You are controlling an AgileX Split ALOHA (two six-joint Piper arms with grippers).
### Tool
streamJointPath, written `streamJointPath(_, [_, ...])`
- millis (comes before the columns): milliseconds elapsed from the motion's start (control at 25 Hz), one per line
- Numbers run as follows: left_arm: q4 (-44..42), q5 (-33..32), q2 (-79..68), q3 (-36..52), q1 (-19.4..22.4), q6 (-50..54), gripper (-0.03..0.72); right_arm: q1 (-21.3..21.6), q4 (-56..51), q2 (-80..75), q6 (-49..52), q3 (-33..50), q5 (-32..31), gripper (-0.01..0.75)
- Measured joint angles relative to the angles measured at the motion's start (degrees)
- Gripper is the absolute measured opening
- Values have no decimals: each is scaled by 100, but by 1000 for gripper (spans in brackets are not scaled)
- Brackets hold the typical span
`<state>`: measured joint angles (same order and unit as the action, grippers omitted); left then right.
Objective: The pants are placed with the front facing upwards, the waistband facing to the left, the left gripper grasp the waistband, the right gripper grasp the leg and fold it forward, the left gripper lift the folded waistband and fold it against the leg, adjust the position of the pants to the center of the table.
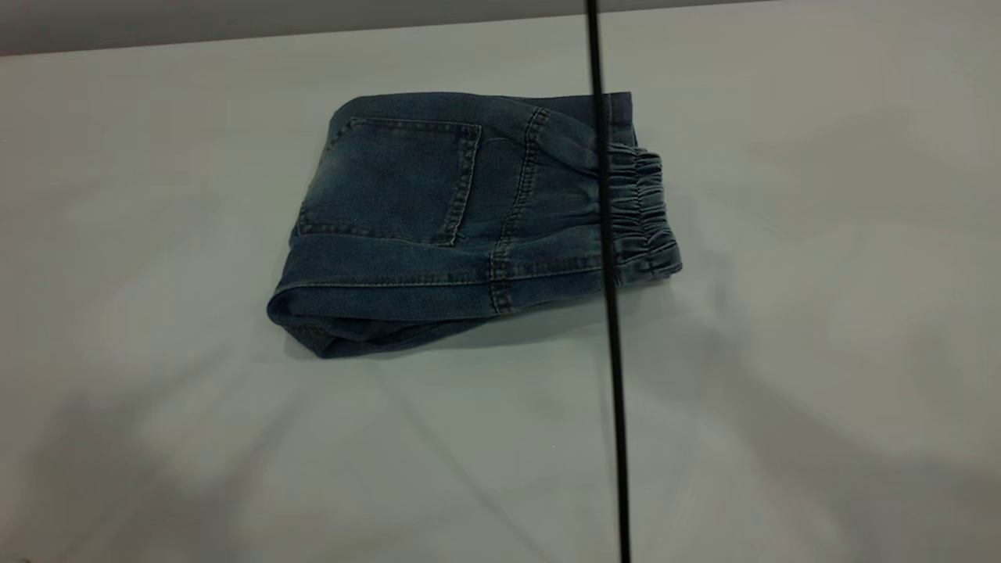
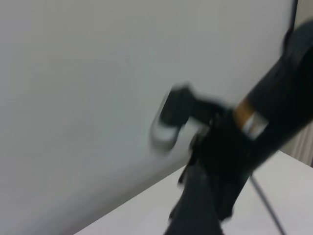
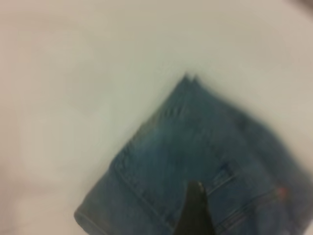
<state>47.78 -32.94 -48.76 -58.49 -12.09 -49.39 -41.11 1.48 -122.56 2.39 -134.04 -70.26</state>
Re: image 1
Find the blue denim pants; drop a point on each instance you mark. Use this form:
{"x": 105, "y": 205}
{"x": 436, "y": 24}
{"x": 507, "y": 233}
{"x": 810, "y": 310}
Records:
{"x": 407, "y": 234}

